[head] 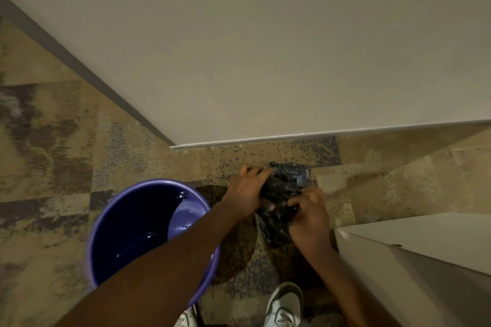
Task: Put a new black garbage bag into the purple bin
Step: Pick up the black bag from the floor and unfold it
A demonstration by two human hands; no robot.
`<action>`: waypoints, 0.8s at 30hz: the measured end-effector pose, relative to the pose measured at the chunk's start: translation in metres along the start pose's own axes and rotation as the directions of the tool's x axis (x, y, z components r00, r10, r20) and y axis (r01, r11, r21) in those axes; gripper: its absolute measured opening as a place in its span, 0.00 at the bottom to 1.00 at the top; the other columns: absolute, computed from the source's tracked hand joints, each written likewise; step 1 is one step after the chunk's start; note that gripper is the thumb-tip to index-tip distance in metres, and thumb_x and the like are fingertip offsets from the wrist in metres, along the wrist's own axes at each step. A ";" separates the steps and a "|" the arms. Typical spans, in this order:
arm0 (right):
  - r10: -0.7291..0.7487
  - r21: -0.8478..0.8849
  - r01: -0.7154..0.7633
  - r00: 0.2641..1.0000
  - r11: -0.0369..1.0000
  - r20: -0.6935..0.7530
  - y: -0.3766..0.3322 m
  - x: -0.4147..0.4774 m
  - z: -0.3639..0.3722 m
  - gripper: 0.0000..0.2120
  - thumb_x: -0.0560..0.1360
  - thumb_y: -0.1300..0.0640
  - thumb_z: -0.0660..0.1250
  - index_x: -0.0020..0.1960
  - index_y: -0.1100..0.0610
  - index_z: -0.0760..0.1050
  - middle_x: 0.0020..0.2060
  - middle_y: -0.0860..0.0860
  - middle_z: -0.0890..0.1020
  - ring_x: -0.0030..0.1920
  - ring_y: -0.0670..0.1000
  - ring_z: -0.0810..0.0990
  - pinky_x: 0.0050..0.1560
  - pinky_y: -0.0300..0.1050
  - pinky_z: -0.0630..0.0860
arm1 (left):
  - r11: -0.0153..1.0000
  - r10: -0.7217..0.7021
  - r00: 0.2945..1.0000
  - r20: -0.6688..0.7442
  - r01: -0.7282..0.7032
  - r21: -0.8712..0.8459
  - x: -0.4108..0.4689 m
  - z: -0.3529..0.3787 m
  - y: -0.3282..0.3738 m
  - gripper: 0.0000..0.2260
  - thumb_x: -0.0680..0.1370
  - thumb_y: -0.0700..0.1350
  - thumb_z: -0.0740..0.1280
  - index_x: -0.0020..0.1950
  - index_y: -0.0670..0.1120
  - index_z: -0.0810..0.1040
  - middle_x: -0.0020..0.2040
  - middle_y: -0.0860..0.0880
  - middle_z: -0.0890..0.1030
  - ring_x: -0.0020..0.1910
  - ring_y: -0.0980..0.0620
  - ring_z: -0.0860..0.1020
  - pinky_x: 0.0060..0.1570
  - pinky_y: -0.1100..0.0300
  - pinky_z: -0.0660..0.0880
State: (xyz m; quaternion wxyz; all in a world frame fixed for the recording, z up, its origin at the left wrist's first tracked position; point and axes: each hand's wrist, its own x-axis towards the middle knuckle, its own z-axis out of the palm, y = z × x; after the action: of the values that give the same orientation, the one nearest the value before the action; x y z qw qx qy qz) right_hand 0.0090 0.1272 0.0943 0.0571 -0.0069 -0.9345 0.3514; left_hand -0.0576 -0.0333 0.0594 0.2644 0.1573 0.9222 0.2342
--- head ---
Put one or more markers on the person's white left shoe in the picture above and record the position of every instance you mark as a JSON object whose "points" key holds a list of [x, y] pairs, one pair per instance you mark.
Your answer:
{"points": [[188, 319]]}

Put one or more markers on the blue plastic trash bin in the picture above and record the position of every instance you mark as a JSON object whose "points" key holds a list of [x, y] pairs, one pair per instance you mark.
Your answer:
{"points": [[130, 231]]}

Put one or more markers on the person's white right shoe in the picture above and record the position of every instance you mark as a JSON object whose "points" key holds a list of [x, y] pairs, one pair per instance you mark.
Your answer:
{"points": [[284, 305]]}

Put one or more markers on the person's right hand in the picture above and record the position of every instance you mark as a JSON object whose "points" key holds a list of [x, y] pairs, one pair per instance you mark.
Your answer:
{"points": [[310, 219]]}

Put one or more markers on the person's white shoe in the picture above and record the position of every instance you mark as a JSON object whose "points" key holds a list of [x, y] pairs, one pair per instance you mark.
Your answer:
{"points": [[188, 319], [284, 305]]}

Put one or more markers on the person's right fingers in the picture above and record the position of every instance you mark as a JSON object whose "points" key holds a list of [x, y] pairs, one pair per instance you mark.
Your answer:
{"points": [[305, 196]]}

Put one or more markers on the person's left fingers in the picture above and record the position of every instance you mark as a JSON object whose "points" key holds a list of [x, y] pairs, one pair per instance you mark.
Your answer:
{"points": [[256, 172]]}

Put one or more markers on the person's left hand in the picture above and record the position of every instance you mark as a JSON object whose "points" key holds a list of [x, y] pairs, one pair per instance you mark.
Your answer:
{"points": [[243, 193]]}

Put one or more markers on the black plastic trash bag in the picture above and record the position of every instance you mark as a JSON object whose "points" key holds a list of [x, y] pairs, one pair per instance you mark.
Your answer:
{"points": [[282, 200]]}

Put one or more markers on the white cabinet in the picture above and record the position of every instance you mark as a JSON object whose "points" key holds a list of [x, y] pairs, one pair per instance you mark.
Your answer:
{"points": [[418, 269]]}

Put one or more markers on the person's left forearm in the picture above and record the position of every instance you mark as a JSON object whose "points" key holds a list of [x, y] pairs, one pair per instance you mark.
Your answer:
{"points": [[153, 280]]}

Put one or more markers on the person's right forearm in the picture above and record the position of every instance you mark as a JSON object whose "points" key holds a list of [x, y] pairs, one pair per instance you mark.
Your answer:
{"points": [[345, 284]]}

